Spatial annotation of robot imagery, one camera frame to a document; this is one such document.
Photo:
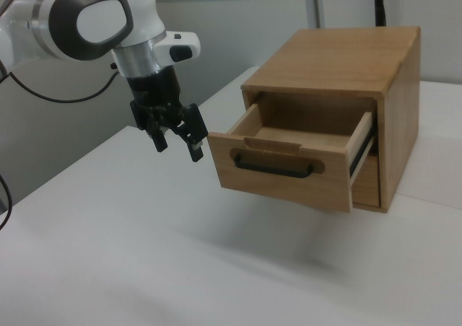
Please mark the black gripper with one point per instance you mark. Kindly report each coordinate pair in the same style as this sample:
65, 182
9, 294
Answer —
155, 88

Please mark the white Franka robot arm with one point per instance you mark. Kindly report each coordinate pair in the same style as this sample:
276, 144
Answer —
97, 19

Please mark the wooden cabinet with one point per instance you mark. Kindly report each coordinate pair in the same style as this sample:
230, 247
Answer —
339, 59

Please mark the black stand pole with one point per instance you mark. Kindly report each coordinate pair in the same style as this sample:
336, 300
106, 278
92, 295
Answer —
379, 5

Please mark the grey partition post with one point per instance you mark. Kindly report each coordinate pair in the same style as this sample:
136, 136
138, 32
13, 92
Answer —
314, 1

